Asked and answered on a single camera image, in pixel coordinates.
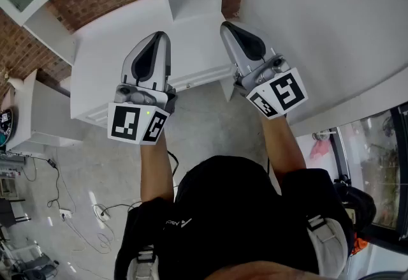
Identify person's black shirt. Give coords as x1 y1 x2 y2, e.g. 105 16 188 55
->
114 155 355 280

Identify black chair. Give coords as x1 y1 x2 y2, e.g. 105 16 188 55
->
0 197 31 229

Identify pink cloth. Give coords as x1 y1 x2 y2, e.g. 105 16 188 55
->
310 139 333 162

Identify thin white floor cable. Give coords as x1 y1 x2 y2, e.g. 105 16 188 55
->
62 217 116 254

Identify black office chair base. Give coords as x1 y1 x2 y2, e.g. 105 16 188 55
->
12 255 61 280

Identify black framed glass door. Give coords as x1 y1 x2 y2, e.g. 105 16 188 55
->
330 102 408 253

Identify white shelf support board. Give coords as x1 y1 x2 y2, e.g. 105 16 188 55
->
24 6 78 66

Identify white low cabinet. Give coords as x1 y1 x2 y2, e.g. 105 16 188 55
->
6 70 87 151

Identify orange item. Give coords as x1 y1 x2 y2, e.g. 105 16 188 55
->
349 235 368 256

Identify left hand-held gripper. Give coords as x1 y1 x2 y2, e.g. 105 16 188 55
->
107 32 178 145

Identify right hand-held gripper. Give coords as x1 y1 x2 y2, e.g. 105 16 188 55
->
219 21 309 120

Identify cluttered metal rack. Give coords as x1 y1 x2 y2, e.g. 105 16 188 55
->
0 150 27 200

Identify black cable with adapter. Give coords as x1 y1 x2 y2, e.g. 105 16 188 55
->
18 156 77 209

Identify round black device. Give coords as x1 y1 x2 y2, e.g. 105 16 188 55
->
0 108 20 149

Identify white backpack strap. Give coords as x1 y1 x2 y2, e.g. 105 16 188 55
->
126 244 161 280
306 214 349 280

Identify person's right forearm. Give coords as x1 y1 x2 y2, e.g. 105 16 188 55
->
259 114 309 182

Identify person's left forearm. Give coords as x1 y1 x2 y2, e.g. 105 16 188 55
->
139 136 176 207

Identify black bag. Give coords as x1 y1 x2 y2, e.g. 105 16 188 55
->
333 181 377 235

